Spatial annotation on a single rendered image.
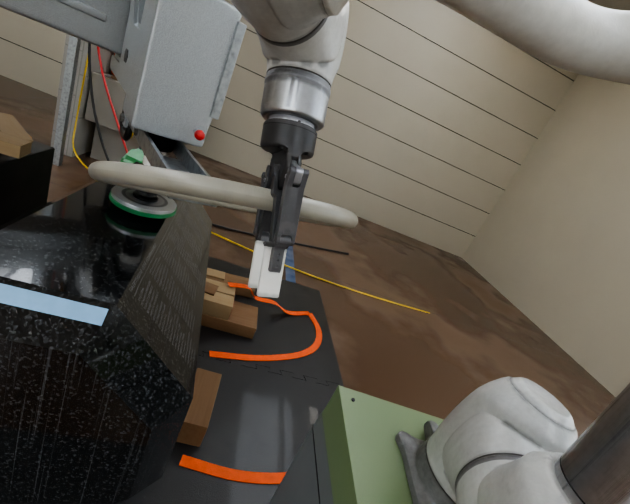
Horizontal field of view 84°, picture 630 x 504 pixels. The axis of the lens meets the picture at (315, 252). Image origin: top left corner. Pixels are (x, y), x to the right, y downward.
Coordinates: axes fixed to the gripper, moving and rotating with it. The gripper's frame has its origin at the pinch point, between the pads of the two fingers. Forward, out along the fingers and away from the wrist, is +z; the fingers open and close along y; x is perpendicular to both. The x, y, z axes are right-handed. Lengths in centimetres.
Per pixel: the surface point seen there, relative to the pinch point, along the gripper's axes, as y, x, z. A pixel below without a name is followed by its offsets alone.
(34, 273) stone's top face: 48, 38, 14
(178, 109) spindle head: 72, 13, -35
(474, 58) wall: 402, -408, -317
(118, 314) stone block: 42, 20, 21
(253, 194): -1.4, 3.9, -9.9
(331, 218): 1.2, -9.2, -8.9
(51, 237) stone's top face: 64, 39, 8
